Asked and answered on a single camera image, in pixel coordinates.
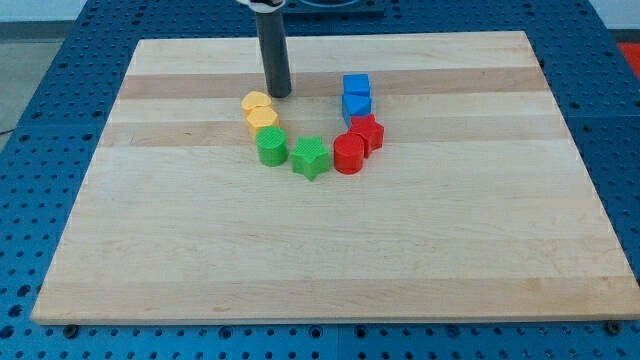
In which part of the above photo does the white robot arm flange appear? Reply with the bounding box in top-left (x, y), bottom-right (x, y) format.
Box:
top-left (236, 0), bottom-right (286, 14)

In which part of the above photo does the blue cube block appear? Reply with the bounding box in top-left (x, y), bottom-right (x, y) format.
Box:
top-left (343, 73), bottom-right (371, 97)

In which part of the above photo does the green star block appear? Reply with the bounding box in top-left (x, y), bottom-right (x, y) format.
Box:
top-left (290, 136), bottom-right (330, 181)

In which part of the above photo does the red cylinder block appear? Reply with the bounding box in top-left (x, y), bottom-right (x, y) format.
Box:
top-left (333, 133), bottom-right (365, 175)

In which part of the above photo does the green cylinder block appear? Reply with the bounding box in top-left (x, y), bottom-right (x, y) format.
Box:
top-left (255, 126), bottom-right (288, 167)

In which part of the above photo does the red star block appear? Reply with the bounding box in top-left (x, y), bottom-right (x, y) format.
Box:
top-left (349, 114), bottom-right (385, 158)

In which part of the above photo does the blue triangular block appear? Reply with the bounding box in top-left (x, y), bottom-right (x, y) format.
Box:
top-left (342, 93), bottom-right (372, 127)

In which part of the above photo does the yellow hexagon block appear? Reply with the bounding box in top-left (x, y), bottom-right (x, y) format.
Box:
top-left (245, 107), bottom-right (279, 139)

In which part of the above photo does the yellow heart block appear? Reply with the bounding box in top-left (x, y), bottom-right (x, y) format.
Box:
top-left (241, 91), bottom-right (272, 116)

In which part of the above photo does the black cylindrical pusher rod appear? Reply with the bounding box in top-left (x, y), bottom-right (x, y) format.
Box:
top-left (256, 9), bottom-right (292, 98)

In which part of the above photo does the red object at edge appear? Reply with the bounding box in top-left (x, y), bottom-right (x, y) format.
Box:
top-left (617, 42), bottom-right (640, 78)

